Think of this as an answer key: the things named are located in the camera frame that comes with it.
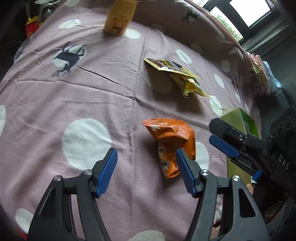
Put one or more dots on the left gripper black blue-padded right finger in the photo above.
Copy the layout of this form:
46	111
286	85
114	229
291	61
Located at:
241	218

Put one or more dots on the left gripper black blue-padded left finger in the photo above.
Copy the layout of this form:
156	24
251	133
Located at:
53	218

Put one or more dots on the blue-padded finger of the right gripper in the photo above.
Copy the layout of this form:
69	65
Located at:
241	160

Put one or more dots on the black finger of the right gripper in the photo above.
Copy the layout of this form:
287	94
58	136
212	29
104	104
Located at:
250	143

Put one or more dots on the orange snack bag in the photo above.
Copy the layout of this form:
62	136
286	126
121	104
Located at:
171	134

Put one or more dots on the green cardboard box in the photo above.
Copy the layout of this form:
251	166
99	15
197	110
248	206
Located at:
244	124

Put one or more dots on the yellow green snack packet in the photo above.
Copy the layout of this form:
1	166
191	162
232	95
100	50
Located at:
188	84

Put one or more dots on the crumpled clothes pile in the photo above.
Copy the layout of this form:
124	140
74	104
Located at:
263	81

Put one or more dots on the dark yellow flat snack packet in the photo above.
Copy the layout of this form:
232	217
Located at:
170	66

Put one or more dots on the window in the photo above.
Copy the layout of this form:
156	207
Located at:
243	18

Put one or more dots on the pink polka dot deer cloth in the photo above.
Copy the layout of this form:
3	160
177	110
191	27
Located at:
75	92

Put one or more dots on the yellow bear bottle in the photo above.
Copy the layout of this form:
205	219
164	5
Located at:
119	17

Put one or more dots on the red yellow package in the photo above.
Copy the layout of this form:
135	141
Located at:
32	25

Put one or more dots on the black camera device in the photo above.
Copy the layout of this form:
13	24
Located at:
283	129

